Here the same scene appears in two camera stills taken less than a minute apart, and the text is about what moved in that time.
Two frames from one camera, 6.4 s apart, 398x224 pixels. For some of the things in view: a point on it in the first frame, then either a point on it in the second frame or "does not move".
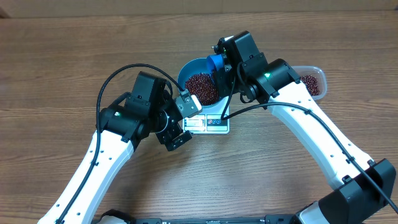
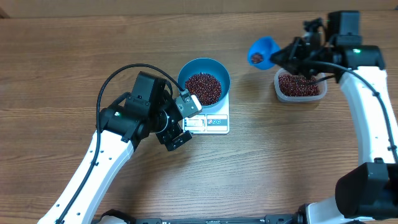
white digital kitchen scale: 209,121 does not move
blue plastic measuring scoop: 214,60 to 265,45
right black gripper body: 228,79 to 310,53
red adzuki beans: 203,88 does not move
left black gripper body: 165,129 does not move
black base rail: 270,219 does not move
